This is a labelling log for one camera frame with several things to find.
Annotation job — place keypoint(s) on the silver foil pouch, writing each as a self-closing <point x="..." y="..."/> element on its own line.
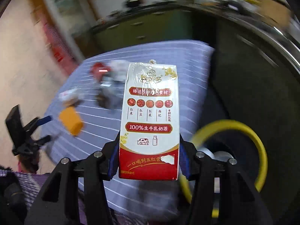
<point x="110" y="94"/>

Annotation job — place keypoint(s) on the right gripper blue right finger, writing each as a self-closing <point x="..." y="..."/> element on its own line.
<point x="184" y="157"/>

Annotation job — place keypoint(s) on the white tissue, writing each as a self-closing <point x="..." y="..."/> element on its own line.
<point x="119" y="69"/>

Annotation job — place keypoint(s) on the wooden cutting board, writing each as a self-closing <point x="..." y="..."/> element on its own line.
<point x="274" y="13"/>

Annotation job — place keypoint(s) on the clear plastic bottle with label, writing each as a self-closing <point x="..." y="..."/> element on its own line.
<point x="71" y="96"/>

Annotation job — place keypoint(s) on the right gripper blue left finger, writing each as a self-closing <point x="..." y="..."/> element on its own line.
<point x="114" y="158"/>

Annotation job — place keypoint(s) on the black pot on stove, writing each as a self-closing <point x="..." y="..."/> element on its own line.
<point x="130" y="4"/>

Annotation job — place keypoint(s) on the blue checkered tablecloth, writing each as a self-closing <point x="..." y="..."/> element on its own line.
<point x="146" y="200"/>

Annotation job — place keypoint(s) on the yellow rimmed trash bin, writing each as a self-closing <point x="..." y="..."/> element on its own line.
<point x="228" y="165"/>

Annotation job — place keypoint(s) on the orange foam net sleeve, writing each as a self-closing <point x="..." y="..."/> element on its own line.
<point x="71" y="120"/>

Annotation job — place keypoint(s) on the red white milk carton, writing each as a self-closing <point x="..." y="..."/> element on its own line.
<point x="149" y="134"/>

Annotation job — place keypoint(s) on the person's left hand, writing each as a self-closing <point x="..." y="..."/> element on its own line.
<point x="28" y="163"/>

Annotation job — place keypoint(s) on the red soda can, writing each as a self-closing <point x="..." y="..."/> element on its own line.
<point x="99" y="70"/>

